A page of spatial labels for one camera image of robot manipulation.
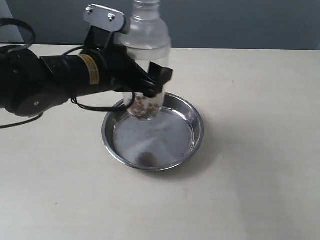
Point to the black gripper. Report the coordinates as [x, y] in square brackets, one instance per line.
[130, 77]

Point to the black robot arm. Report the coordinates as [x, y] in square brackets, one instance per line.
[31, 85]

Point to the round stainless steel pan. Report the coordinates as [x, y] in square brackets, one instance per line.
[165, 142]

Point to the clear plastic shaker bottle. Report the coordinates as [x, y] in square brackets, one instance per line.
[148, 41]

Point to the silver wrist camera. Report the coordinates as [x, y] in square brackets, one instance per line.
[106, 18]

